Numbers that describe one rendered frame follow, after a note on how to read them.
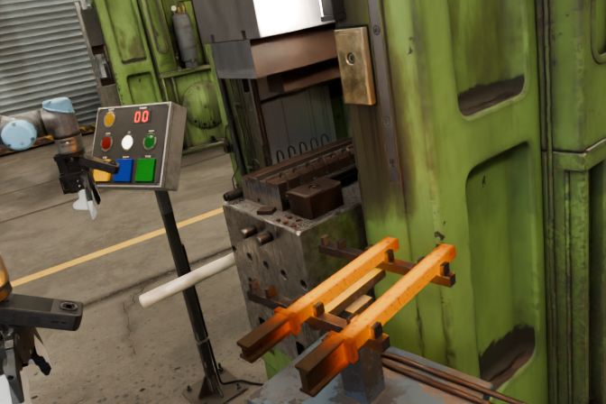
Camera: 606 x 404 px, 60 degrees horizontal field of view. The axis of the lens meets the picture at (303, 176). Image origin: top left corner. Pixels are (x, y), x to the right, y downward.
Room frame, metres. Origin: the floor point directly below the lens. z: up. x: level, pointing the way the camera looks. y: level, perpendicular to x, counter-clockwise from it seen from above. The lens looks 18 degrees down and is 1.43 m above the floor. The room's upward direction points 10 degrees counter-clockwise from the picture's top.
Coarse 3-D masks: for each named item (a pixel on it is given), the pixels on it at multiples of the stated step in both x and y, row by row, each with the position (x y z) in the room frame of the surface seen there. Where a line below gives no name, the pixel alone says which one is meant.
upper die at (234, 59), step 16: (288, 32) 1.38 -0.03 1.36; (304, 32) 1.41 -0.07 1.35; (320, 32) 1.44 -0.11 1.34; (224, 48) 1.42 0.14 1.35; (240, 48) 1.35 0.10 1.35; (256, 48) 1.32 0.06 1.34; (272, 48) 1.35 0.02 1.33; (288, 48) 1.38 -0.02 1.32; (304, 48) 1.41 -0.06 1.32; (320, 48) 1.44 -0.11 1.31; (224, 64) 1.44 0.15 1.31; (240, 64) 1.37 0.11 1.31; (256, 64) 1.32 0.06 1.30; (272, 64) 1.34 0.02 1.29; (288, 64) 1.37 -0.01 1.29; (304, 64) 1.40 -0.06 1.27
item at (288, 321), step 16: (384, 240) 0.97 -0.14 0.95; (368, 256) 0.91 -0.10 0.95; (336, 272) 0.87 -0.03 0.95; (352, 272) 0.86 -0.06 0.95; (320, 288) 0.83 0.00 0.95; (336, 288) 0.83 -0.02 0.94; (304, 304) 0.79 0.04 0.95; (272, 320) 0.75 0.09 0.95; (288, 320) 0.75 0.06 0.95; (304, 320) 0.77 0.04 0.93; (256, 336) 0.71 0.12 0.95; (272, 336) 0.73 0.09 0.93; (256, 352) 0.71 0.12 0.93
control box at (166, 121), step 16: (112, 112) 1.83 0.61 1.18; (128, 112) 1.79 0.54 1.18; (160, 112) 1.72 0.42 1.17; (176, 112) 1.72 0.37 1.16; (96, 128) 1.85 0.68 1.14; (112, 128) 1.81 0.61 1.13; (128, 128) 1.76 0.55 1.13; (144, 128) 1.73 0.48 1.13; (160, 128) 1.69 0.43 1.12; (176, 128) 1.71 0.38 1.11; (96, 144) 1.81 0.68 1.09; (112, 144) 1.78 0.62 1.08; (160, 144) 1.66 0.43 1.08; (176, 144) 1.69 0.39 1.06; (160, 160) 1.64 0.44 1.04; (176, 160) 1.67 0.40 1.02; (112, 176) 1.72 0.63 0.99; (160, 176) 1.61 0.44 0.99; (176, 176) 1.66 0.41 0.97
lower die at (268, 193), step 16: (336, 144) 1.61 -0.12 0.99; (352, 144) 1.54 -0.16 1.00; (288, 160) 1.57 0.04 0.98; (320, 160) 1.46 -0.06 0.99; (336, 160) 1.44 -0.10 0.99; (352, 160) 1.47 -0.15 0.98; (256, 176) 1.40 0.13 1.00; (272, 176) 1.37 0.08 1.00; (288, 176) 1.37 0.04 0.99; (304, 176) 1.36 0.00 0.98; (320, 176) 1.40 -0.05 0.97; (352, 176) 1.46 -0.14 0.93; (256, 192) 1.41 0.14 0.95; (272, 192) 1.34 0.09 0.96; (288, 208) 1.32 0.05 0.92
